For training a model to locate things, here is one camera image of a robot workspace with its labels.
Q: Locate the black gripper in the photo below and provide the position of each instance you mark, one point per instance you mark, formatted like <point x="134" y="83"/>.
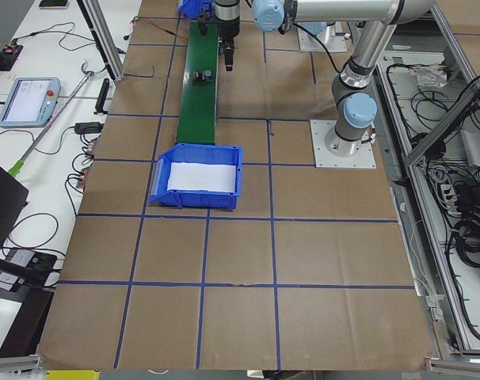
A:
<point x="228" y="28"/>

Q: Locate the red push button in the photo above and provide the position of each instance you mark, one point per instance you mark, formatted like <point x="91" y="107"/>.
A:
<point x="202" y="76"/>

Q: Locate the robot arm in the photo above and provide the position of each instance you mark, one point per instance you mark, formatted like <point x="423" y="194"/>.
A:
<point x="356" y="110"/>
<point x="268" y="16"/>

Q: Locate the right blue bin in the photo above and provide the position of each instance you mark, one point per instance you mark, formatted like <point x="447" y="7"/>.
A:
<point x="190" y="8"/>

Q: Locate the blue bin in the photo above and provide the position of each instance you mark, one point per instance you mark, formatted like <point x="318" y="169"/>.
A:
<point x="197" y="153"/>
<point x="190" y="8"/>

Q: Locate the green conveyor belt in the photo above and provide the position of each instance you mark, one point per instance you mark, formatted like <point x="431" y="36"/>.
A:
<point x="196" y="122"/>

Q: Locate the left blue bin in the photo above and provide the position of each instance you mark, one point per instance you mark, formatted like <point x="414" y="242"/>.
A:
<point x="197" y="153"/>

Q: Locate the left bin white foam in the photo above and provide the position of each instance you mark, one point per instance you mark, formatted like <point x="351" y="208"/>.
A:
<point x="202" y="177"/>

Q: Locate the black power adapter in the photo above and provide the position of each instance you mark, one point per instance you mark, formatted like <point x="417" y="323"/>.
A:
<point x="85" y="128"/>

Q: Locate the teach pendant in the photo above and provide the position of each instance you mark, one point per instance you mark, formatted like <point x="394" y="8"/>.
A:
<point x="30" y="103"/>

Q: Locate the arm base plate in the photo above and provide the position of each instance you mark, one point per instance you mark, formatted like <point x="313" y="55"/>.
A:
<point x="332" y="37"/>
<point x="334" y="153"/>

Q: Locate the aluminium frame post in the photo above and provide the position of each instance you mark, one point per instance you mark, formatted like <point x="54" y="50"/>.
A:
<point x="99" y="29"/>

